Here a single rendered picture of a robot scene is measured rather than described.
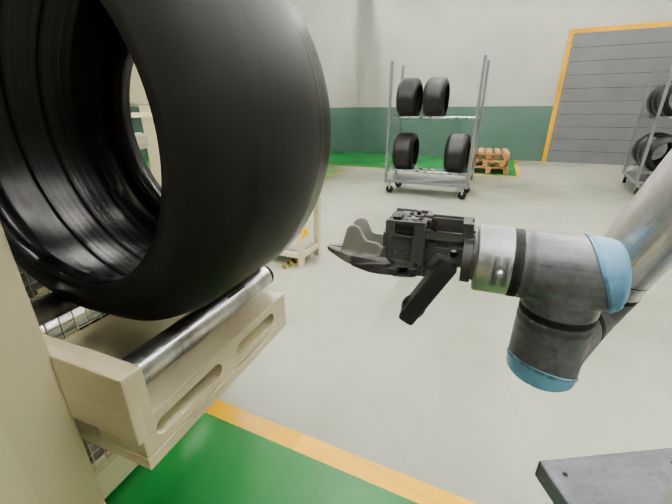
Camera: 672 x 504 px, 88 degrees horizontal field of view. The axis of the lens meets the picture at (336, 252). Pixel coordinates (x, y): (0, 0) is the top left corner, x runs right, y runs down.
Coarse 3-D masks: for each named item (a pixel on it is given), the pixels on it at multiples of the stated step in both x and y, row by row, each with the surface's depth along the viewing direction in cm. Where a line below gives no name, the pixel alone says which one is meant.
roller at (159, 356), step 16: (256, 272) 68; (272, 272) 72; (240, 288) 63; (256, 288) 66; (208, 304) 57; (224, 304) 58; (240, 304) 62; (192, 320) 53; (208, 320) 55; (224, 320) 59; (160, 336) 49; (176, 336) 50; (192, 336) 52; (144, 352) 46; (160, 352) 47; (176, 352) 49; (144, 368) 44; (160, 368) 47
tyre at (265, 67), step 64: (0, 0) 54; (64, 0) 60; (128, 0) 32; (192, 0) 33; (256, 0) 39; (0, 64) 59; (64, 64) 68; (128, 64) 71; (192, 64) 33; (256, 64) 37; (320, 64) 53; (0, 128) 62; (64, 128) 71; (128, 128) 77; (192, 128) 35; (256, 128) 37; (320, 128) 51; (0, 192) 61; (64, 192) 70; (128, 192) 80; (192, 192) 38; (256, 192) 40; (320, 192) 61; (64, 256) 64; (128, 256) 72; (192, 256) 41; (256, 256) 48
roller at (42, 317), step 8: (40, 296) 59; (48, 296) 60; (56, 296) 60; (32, 304) 57; (40, 304) 58; (48, 304) 59; (56, 304) 60; (64, 304) 61; (72, 304) 62; (40, 312) 57; (48, 312) 58; (56, 312) 60; (64, 312) 61; (40, 320) 58; (48, 320) 59
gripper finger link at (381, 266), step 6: (354, 258) 51; (360, 258) 50; (366, 258) 50; (384, 258) 50; (354, 264) 51; (360, 264) 50; (366, 264) 49; (372, 264) 48; (378, 264) 48; (384, 264) 48; (390, 264) 48; (366, 270) 49; (372, 270) 49; (378, 270) 48; (384, 270) 48; (390, 270) 48; (396, 270) 47; (402, 270) 49
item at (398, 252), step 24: (408, 216) 49; (432, 216) 47; (456, 216) 48; (384, 240) 48; (408, 240) 47; (432, 240) 47; (456, 240) 46; (408, 264) 48; (432, 264) 48; (456, 264) 47
